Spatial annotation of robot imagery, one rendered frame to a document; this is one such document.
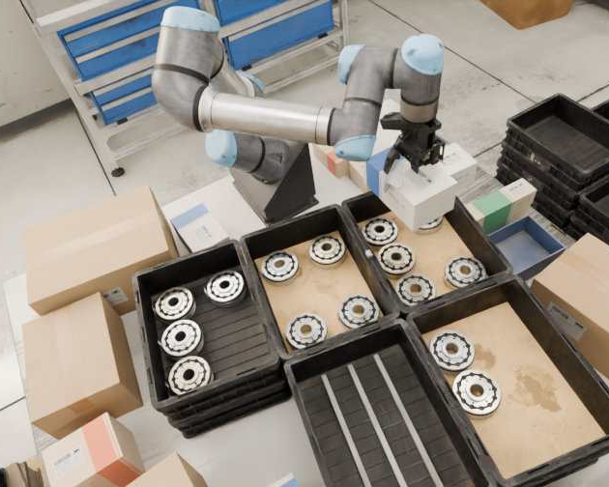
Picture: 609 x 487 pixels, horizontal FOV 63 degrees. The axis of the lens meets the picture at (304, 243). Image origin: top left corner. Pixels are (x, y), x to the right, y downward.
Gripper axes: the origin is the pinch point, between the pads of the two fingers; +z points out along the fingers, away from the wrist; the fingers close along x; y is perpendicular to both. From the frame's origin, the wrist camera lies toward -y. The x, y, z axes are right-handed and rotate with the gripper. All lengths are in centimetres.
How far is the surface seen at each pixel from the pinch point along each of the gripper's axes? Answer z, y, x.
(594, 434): 27, 62, 2
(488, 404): 25, 46, -12
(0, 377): 111, -94, -150
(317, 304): 27.8, 2.2, -29.7
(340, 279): 27.8, -1.0, -20.3
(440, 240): 27.8, 3.6, 9.9
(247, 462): 41, 24, -64
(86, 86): 52, -191, -56
